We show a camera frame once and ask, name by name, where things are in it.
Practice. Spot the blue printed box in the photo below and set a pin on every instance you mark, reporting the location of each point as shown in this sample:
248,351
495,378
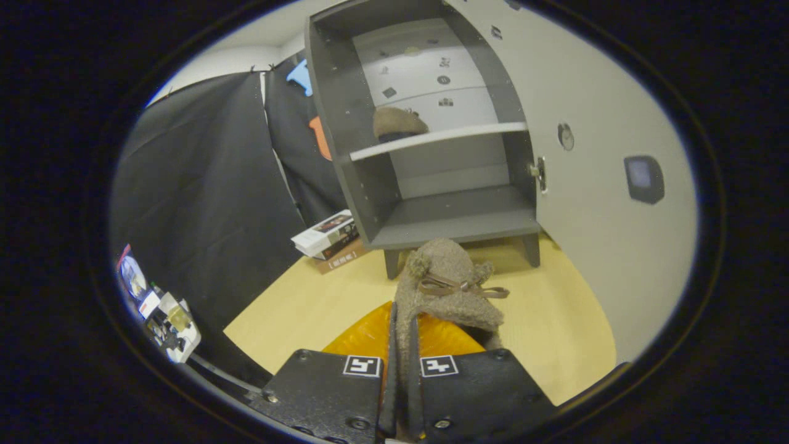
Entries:
132,277

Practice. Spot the beige shoe cabinet door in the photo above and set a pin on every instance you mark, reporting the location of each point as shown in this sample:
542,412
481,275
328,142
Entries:
604,246

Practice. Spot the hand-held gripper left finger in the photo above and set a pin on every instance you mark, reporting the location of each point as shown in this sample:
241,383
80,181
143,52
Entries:
389,401

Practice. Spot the brown book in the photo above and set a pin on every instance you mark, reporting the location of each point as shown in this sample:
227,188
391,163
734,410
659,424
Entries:
342,260

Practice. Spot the grey shoe cabinet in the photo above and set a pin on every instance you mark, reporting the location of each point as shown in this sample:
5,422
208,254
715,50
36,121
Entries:
456,216

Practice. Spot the brown fuzzy shoe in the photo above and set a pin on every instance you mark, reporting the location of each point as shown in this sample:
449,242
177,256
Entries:
397,120
444,265

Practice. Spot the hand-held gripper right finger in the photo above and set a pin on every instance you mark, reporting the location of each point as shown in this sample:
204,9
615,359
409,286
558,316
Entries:
414,401

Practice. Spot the white book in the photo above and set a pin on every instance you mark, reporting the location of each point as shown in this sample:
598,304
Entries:
323,234

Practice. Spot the black backdrop cloth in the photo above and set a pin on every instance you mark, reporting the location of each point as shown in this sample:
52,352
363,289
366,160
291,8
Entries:
203,185

